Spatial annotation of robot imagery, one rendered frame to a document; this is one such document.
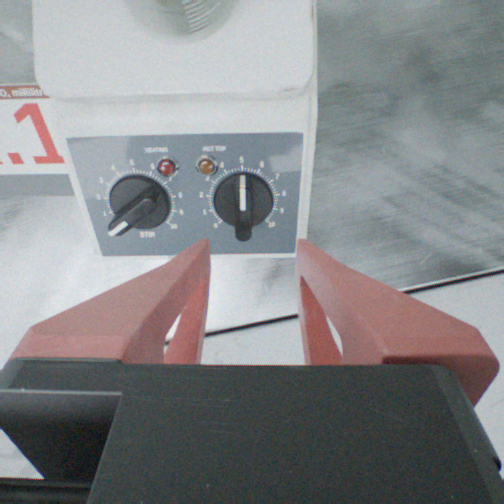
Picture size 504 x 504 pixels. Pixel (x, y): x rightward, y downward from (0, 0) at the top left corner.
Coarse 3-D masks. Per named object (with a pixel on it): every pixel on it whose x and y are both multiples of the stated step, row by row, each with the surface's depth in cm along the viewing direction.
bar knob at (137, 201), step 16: (128, 176) 18; (144, 176) 18; (112, 192) 18; (128, 192) 18; (144, 192) 18; (160, 192) 18; (112, 208) 19; (128, 208) 17; (144, 208) 17; (160, 208) 19; (112, 224) 18; (128, 224) 18; (144, 224) 19; (160, 224) 19
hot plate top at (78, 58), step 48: (48, 0) 14; (96, 0) 14; (240, 0) 14; (288, 0) 14; (48, 48) 14; (96, 48) 14; (144, 48) 14; (192, 48) 14; (240, 48) 14; (288, 48) 14; (96, 96) 15; (144, 96) 15; (192, 96) 15; (240, 96) 15; (288, 96) 15
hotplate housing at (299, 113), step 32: (64, 128) 17; (96, 128) 17; (128, 128) 17; (160, 128) 17; (192, 128) 17; (224, 128) 17; (256, 128) 17; (288, 128) 17; (64, 160) 18; (128, 256) 21; (160, 256) 21; (224, 256) 22; (256, 256) 22; (288, 256) 22
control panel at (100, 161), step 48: (96, 144) 17; (144, 144) 17; (192, 144) 17; (240, 144) 17; (288, 144) 17; (96, 192) 18; (192, 192) 19; (288, 192) 19; (144, 240) 20; (192, 240) 20; (288, 240) 20
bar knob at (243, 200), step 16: (240, 176) 18; (256, 176) 18; (224, 192) 18; (240, 192) 17; (256, 192) 18; (224, 208) 19; (240, 208) 17; (256, 208) 19; (240, 224) 18; (256, 224) 19; (240, 240) 18
